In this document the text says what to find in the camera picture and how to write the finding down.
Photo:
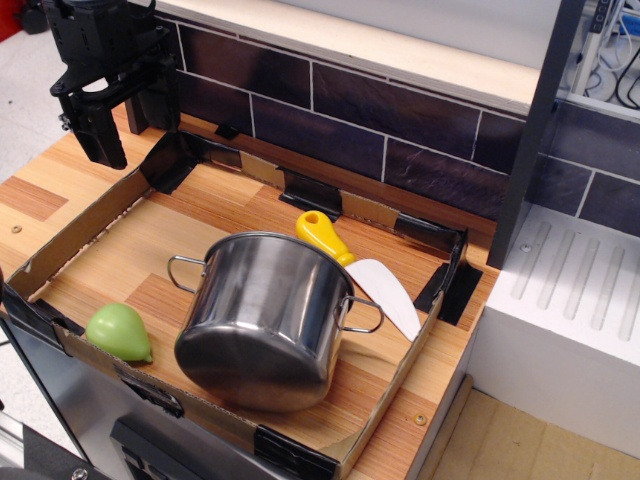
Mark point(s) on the yellow handled white toy knife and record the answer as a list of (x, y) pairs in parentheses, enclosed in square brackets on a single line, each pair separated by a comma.
[(373, 277)]

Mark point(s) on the green toy pear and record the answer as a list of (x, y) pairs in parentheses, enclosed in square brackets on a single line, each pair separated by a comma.
[(119, 330)]

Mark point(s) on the white toy sink drainboard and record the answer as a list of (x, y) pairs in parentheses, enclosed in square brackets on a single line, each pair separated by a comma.
[(559, 336)]

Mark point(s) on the stainless steel pot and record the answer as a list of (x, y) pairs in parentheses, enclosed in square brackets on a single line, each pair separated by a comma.
[(264, 327)]

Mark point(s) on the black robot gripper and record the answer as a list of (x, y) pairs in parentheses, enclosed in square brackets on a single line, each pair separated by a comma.
[(113, 51)]

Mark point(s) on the cardboard fence with black tape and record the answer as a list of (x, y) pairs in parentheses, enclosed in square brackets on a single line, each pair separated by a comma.
[(76, 236)]

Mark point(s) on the dark grey vertical post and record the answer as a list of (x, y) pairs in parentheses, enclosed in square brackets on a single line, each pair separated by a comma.
[(522, 180)]

